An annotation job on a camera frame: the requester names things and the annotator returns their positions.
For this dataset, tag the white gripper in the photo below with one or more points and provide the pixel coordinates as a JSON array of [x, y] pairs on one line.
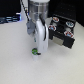
[[39, 31]]

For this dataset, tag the black kcup holder drawer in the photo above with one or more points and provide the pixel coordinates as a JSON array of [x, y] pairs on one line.
[[57, 29]]

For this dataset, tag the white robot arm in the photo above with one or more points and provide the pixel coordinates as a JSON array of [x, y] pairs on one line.
[[38, 10]]

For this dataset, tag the kcup with red lid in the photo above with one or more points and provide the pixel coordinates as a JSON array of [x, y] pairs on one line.
[[68, 33]]

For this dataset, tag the kcup with blue lid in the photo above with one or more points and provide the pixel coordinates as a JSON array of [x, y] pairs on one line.
[[69, 24]]

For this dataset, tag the black keyboard with blue light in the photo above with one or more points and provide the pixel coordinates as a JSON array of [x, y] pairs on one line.
[[10, 19]]

